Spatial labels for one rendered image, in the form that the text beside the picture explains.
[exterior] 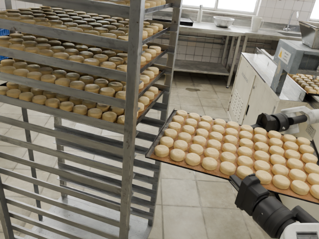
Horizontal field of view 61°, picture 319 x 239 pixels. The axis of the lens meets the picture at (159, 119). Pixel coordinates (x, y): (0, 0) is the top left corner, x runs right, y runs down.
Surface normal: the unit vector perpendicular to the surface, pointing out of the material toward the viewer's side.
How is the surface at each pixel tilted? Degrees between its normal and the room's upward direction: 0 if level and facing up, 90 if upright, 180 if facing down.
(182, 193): 0
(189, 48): 90
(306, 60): 90
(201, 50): 90
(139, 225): 0
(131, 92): 90
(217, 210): 0
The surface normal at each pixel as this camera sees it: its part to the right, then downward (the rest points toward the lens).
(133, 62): -0.29, 0.43
